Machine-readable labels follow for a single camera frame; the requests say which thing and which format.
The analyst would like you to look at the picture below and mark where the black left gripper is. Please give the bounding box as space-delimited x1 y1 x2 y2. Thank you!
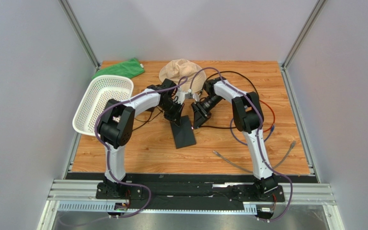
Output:
159 100 184 127

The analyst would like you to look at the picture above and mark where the black Mercury network switch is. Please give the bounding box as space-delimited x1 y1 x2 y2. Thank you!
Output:
170 115 196 149

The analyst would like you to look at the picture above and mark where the black ethernet cable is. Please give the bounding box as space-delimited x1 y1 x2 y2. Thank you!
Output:
192 70 261 130

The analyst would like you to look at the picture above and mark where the red ethernet cable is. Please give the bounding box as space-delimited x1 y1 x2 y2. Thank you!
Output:
259 99 276 132

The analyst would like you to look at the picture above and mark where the blue ethernet cable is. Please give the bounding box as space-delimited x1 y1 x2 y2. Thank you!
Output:
230 118 276 146

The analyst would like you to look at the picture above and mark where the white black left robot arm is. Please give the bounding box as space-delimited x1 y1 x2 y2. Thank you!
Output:
94 77 187 198

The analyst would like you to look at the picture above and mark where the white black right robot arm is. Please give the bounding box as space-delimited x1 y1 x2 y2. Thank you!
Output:
191 78 278 200

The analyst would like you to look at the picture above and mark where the beige bucket hat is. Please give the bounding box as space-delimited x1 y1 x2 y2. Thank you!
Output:
159 58 207 92

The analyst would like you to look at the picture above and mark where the green cloth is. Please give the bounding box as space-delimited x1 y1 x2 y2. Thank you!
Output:
92 58 145 80

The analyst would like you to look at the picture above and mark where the white perforated plastic basket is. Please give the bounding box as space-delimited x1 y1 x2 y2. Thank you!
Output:
72 75 134 136

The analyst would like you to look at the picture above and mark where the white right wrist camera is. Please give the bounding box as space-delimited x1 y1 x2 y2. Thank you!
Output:
185 89 200 102

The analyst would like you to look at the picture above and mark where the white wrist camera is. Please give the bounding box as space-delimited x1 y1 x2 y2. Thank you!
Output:
185 89 200 102
173 90 188 104

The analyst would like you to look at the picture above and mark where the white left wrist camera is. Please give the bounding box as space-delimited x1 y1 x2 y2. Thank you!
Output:
173 90 188 104

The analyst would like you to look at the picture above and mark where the grey ethernet cable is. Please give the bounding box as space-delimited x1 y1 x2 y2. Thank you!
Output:
212 140 297 174

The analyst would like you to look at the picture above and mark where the aluminium front rail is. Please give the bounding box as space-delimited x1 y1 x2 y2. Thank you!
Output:
38 180 344 230

